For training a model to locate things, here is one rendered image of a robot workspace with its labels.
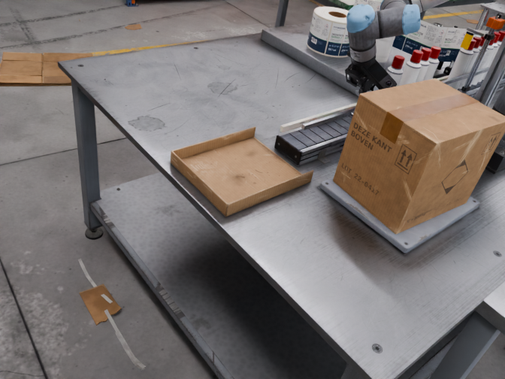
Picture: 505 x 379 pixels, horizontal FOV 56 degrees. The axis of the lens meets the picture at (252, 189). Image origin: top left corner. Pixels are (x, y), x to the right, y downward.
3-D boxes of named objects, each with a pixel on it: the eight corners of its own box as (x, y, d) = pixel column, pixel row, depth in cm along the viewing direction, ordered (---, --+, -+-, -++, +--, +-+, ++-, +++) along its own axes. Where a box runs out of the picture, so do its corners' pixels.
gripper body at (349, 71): (362, 69, 154) (359, 40, 144) (382, 80, 149) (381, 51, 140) (346, 83, 153) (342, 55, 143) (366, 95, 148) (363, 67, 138)
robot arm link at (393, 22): (415, -4, 133) (375, 4, 136) (421, 6, 124) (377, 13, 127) (415, 25, 137) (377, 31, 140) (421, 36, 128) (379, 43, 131)
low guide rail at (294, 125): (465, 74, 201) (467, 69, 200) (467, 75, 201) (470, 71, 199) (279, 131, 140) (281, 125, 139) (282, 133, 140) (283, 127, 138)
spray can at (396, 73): (379, 108, 166) (398, 53, 153) (390, 115, 163) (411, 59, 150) (370, 111, 163) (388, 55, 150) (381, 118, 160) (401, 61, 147)
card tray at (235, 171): (253, 137, 148) (255, 126, 145) (310, 182, 133) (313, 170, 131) (170, 162, 131) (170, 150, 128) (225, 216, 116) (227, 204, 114)
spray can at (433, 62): (413, 96, 179) (434, 43, 166) (425, 102, 176) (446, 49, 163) (406, 98, 176) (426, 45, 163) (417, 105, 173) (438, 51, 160)
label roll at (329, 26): (300, 37, 211) (307, 4, 202) (341, 40, 217) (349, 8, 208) (316, 56, 196) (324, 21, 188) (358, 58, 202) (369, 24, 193)
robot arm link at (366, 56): (381, 40, 136) (361, 56, 134) (382, 52, 140) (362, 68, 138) (361, 31, 140) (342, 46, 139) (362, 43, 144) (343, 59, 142)
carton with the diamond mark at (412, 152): (403, 158, 147) (435, 77, 131) (466, 203, 133) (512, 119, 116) (331, 180, 132) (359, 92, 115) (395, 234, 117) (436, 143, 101)
